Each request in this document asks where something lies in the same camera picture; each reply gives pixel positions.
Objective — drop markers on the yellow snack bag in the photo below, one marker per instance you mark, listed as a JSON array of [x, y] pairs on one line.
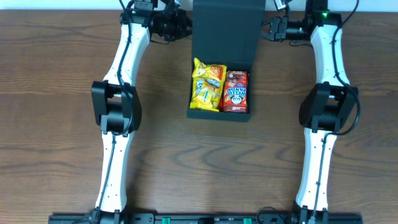
[[212, 83]]

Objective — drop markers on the yellow blue candy packet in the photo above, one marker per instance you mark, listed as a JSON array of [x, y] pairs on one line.
[[203, 98]]

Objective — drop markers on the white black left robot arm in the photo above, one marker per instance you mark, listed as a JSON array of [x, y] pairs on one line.
[[117, 109]]

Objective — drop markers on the black foldable container box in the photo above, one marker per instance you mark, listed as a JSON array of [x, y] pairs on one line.
[[226, 32]]

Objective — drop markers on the orange yellow candy packet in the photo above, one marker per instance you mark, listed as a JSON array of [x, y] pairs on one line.
[[214, 71]]

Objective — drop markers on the black mounting rail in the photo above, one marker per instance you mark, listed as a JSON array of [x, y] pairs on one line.
[[149, 218]]

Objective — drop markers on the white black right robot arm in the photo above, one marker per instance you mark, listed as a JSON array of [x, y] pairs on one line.
[[331, 109]]

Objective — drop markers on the red Hello Panda box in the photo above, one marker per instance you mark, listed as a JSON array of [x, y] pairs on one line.
[[235, 92]]

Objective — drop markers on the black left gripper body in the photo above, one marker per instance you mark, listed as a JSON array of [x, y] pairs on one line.
[[171, 27]]

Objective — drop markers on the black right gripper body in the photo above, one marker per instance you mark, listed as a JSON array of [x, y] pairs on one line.
[[288, 30]]

